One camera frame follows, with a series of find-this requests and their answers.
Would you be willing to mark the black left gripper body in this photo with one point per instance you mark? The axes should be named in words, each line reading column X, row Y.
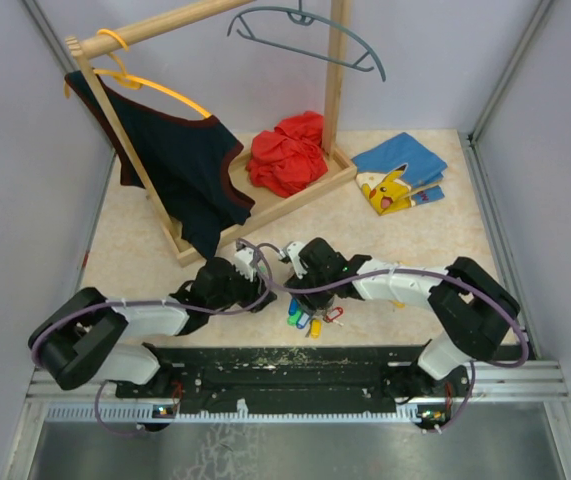
column 244, row 292

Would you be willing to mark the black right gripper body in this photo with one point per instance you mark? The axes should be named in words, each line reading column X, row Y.
column 309, row 281

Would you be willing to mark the steel key organizer yellow handle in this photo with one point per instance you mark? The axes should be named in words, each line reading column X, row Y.
column 308, row 315

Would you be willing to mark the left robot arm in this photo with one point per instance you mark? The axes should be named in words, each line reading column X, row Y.
column 84, row 339

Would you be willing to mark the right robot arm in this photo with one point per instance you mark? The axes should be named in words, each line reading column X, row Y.
column 474, row 310

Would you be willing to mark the blue key tag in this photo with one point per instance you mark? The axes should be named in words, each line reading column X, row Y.
column 293, row 307

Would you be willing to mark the red key tag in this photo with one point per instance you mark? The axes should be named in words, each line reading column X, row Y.
column 333, row 315

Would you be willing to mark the silver key yellow tag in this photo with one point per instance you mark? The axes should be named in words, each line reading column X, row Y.
column 315, row 328

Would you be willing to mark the wooden clothes rack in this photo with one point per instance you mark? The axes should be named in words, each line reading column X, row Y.
column 268, row 206

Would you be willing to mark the red crumpled cloth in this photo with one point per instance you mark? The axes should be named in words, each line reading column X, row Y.
column 289, row 158

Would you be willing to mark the blue pikachu cloth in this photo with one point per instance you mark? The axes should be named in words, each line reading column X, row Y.
column 398, row 174

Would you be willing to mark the dark navy tank top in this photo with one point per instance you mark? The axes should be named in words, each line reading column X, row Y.
column 188, row 164

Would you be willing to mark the yellow clothes hanger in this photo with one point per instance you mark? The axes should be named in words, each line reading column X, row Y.
column 170, row 100

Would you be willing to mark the grey-blue clothes hanger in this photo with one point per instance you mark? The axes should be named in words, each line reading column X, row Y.
column 301, row 31

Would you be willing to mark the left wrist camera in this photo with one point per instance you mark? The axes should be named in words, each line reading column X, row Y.
column 244, row 262

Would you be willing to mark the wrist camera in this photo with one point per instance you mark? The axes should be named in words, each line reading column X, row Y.
column 244, row 262
column 290, row 254

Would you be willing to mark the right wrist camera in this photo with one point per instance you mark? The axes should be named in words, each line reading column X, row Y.
column 290, row 254

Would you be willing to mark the green key tag on ring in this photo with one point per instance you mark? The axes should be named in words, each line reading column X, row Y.
column 293, row 320

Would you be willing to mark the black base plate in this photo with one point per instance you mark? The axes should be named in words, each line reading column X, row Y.
column 295, row 380

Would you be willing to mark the white slotted cable duct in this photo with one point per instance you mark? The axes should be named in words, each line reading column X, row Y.
column 156, row 413

